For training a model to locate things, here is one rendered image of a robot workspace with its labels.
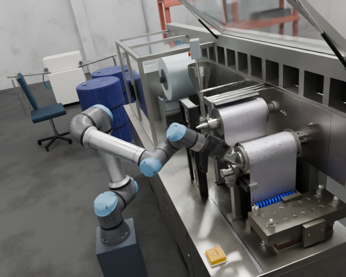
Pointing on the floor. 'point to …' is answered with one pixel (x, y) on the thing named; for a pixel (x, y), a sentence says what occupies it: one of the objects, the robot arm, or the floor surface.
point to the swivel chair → (44, 114)
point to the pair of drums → (108, 98)
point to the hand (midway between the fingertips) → (233, 163)
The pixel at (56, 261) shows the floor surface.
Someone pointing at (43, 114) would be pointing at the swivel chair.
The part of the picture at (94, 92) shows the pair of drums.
